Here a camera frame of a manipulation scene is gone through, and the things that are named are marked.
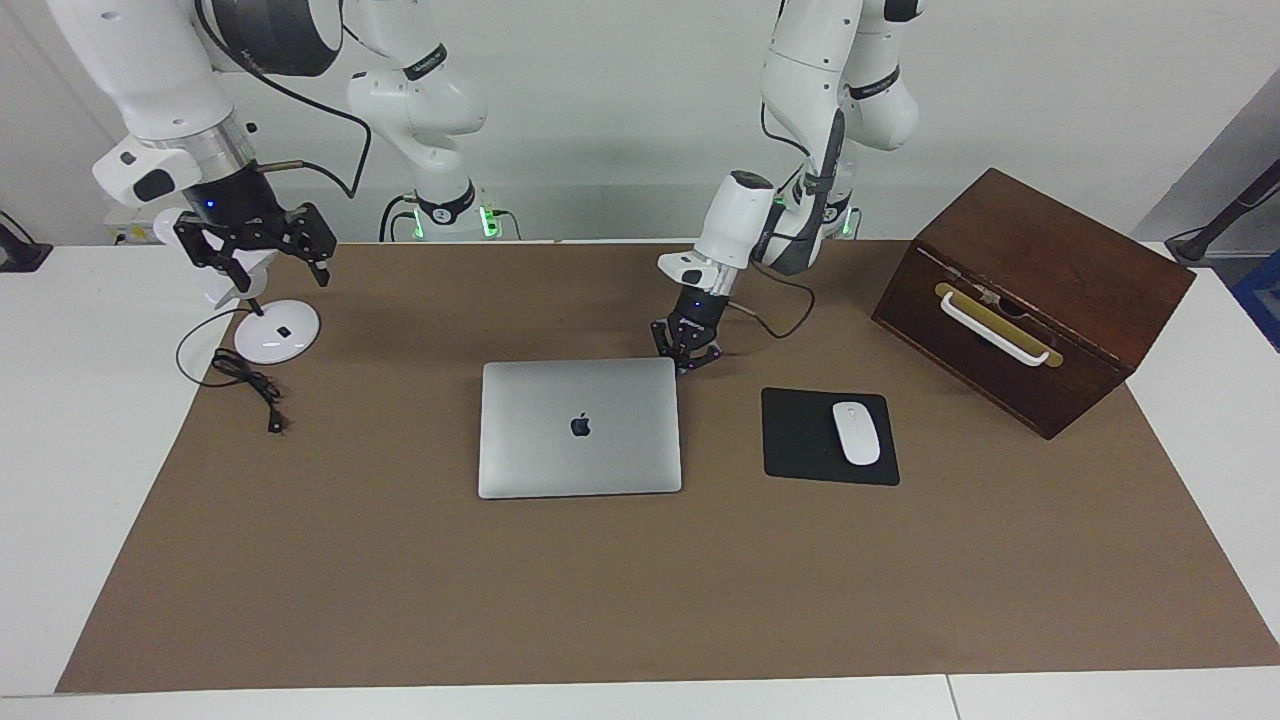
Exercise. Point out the brown paper table cover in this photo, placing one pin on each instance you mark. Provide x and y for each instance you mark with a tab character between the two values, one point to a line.
640	590

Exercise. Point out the grey aluminium laptop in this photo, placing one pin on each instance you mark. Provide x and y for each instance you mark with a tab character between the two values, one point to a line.
580	430

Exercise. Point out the dark brown wooden box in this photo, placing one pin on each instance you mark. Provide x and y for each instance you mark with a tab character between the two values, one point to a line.
1060	250

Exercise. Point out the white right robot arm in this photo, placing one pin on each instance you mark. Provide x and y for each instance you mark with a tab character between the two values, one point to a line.
150	70

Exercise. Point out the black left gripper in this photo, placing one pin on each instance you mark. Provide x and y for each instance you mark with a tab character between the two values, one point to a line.
690	325

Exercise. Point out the black stand leg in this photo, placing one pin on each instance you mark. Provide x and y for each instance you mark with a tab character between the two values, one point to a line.
1225	215

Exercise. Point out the black mouse pad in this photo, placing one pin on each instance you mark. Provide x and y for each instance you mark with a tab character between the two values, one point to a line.
800	440

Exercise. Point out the white computer mouse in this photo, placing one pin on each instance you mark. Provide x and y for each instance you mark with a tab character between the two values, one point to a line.
857	433

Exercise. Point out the white wall socket box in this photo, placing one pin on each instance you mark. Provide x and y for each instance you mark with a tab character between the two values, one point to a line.
125	225

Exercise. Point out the black table clamp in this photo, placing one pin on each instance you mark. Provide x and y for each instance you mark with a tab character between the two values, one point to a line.
20	248

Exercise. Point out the blue bin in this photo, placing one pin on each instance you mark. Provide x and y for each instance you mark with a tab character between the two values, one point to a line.
1260	300

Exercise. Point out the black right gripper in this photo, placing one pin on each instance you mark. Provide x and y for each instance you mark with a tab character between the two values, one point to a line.
235	210

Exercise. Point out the white desk lamp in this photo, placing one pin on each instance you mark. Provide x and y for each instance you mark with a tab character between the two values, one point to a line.
275	335

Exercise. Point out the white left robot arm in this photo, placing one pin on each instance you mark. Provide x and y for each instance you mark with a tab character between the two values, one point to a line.
810	80

